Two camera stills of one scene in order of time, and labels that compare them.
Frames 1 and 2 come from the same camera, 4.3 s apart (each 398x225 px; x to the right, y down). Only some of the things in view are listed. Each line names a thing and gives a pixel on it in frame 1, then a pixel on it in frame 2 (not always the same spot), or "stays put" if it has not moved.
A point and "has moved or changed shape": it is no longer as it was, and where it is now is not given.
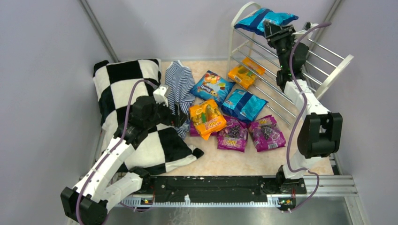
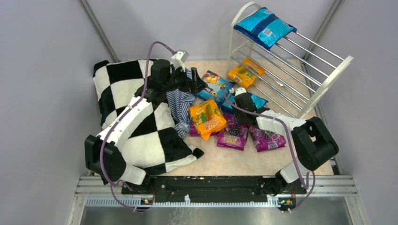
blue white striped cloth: [180, 81] stays put
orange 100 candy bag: [207, 118] stays put
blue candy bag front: [254, 22] has moved or changed shape
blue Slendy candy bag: [211, 86] stays put
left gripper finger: [179, 118] to [198, 85]
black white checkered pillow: [117, 84] stays put
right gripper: [278, 33] to [243, 101]
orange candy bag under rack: [244, 74] stays put
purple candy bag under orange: [193, 131] stays put
